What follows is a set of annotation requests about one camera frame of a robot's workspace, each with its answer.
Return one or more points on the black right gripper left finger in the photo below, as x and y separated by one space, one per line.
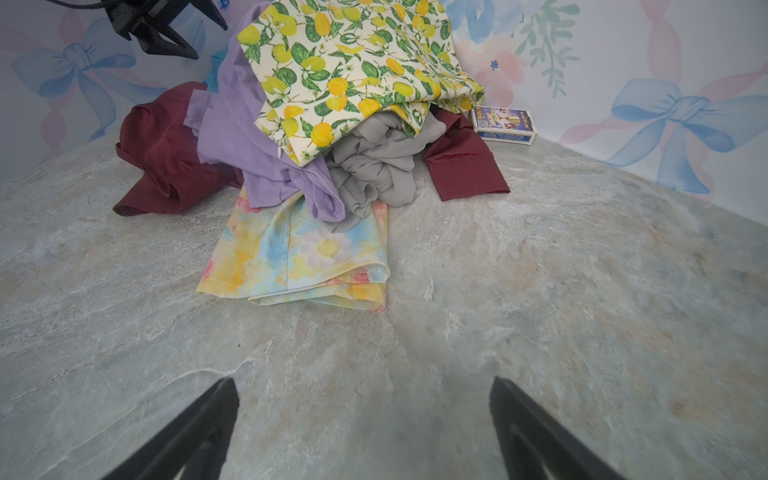
193 445

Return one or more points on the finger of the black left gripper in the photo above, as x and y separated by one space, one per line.
155 43

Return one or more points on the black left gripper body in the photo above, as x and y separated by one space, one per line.
129 17

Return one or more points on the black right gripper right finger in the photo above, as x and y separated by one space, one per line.
534 445

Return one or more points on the teal blue cloth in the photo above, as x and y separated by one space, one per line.
211 80

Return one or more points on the lavender purple cloth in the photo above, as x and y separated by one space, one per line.
224 124

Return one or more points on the maroon cloth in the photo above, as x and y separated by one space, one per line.
154 138

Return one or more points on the lemon print cloth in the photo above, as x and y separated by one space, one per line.
326 66

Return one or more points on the pastel floral cloth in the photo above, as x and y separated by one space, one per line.
281 254

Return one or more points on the grey cloth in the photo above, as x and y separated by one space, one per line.
375 162

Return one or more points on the small card box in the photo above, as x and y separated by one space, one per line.
506 125

